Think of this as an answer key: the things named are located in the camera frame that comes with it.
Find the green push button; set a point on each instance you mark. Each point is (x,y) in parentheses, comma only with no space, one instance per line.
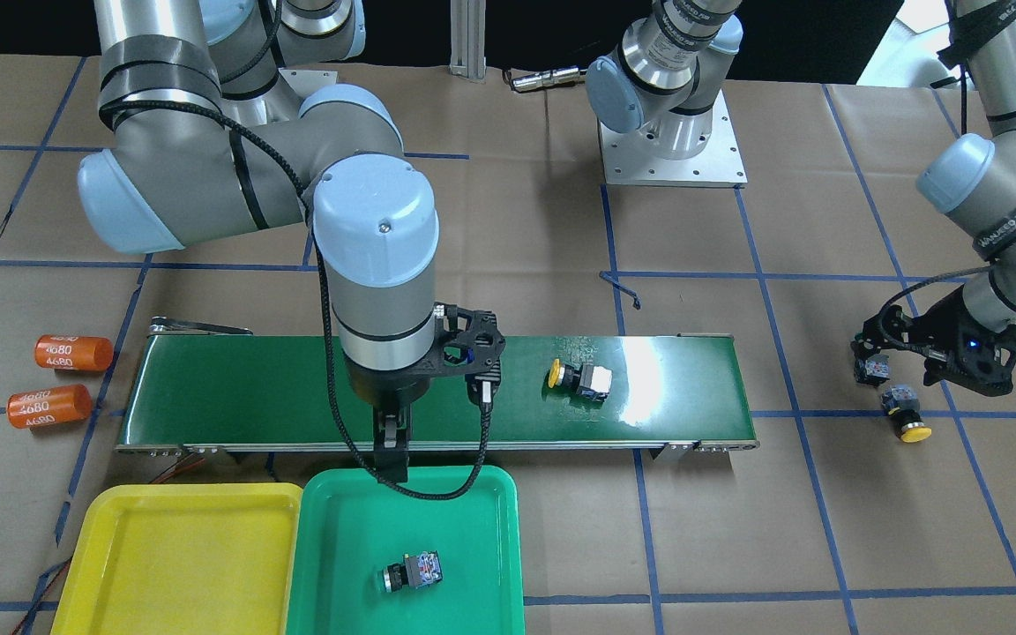
(413,571)
(873,370)

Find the yellow plastic tray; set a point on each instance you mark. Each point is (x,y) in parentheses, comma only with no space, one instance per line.
(183,559)

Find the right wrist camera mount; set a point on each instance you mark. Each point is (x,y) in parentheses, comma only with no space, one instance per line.
(468,344)

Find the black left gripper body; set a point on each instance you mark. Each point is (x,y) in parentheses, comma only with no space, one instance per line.
(946,328)

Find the aluminium frame post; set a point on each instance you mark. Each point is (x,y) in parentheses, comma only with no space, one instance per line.
(467,40)

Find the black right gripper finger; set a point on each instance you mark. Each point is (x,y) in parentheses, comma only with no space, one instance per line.
(391,438)

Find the green conveyor belt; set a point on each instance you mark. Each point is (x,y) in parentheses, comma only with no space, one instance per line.
(208,392)

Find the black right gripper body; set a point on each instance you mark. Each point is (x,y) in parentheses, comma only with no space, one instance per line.
(382,387)

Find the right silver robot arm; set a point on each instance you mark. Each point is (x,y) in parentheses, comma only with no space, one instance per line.
(211,143)

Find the yellow push button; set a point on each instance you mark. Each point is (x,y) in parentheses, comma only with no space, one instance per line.
(901,405)
(588,381)

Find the green plastic tray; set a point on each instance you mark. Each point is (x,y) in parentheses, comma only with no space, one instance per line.
(372,561)

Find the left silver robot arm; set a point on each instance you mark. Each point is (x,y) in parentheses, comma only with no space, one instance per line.
(884,227)

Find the orange 4680 cylinder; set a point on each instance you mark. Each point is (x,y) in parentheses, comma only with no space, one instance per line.
(76,353)
(58,404)

